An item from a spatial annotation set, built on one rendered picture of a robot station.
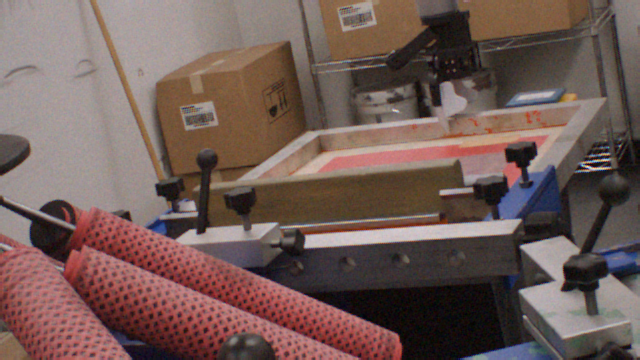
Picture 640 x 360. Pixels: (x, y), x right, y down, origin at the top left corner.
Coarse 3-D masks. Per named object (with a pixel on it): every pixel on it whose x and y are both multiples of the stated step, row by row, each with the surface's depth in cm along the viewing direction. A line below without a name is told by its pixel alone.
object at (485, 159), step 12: (456, 144) 219; (492, 144) 213; (504, 144) 212; (540, 144) 207; (432, 156) 214; (444, 156) 212; (456, 156) 211; (468, 156) 209; (480, 156) 207; (492, 156) 205; (504, 156) 204; (468, 168) 201; (480, 168) 199; (492, 168) 198; (504, 168) 196; (516, 168) 195
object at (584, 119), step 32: (352, 128) 234; (384, 128) 229; (416, 128) 227; (480, 128) 222; (512, 128) 220; (576, 128) 198; (288, 160) 222; (544, 160) 183; (576, 160) 189; (320, 288) 157; (352, 288) 155; (384, 288) 153
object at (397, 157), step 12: (348, 156) 227; (360, 156) 225; (372, 156) 223; (384, 156) 221; (396, 156) 220; (408, 156) 218; (420, 156) 216; (324, 168) 222; (336, 168) 220; (348, 168) 218; (360, 168) 216
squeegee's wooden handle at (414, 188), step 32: (448, 160) 165; (224, 192) 178; (256, 192) 176; (288, 192) 174; (320, 192) 172; (352, 192) 170; (384, 192) 168; (416, 192) 166; (224, 224) 180; (256, 224) 178; (288, 224) 175
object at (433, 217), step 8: (392, 216) 168; (400, 216) 168; (408, 216) 167; (416, 216) 166; (424, 216) 166; (432, 216) 165; (440, 216) 165; (296, 224) 174; (304, 224) 174; (312, 224) 173; (320, 224) 172; (328, 224) 172; (336, 224) 171; (344, 224) 171; (352, 224) 170; (360, 224) 170; (368, 224) 169; (376, 224) 169; (384, 224) 168; (392, 224) 168; (400, 224) 167; (408, 224) 167
